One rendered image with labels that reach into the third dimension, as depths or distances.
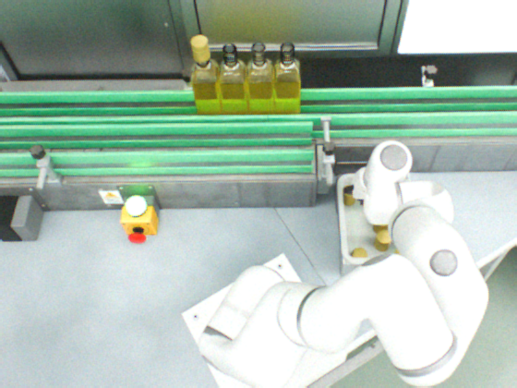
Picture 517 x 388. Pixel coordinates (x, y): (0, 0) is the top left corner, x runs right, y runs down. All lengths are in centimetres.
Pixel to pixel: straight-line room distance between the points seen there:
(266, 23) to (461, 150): 54
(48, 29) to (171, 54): 28
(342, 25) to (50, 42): 68
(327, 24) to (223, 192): 45
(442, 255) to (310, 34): 70
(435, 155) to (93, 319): 86
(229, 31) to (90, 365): 77
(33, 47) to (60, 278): 54
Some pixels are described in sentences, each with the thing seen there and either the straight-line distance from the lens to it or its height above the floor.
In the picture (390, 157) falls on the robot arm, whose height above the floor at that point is 112.
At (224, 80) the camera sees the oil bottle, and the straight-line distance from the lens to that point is 123.
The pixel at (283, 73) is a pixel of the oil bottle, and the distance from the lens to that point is 122.
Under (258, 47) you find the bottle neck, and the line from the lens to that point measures 121.
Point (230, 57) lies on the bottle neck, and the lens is 120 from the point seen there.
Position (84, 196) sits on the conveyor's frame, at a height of 82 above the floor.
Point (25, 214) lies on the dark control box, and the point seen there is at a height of 83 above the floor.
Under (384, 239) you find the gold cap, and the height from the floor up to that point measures 81.
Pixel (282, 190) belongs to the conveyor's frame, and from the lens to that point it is 134.
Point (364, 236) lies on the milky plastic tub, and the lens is 137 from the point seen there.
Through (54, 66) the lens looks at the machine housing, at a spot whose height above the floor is 92.
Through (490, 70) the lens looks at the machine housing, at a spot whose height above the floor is 88.
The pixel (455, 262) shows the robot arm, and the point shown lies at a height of 128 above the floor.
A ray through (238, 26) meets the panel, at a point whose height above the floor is 108.
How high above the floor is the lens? 200
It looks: 57 degrees down
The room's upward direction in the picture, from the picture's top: straight up
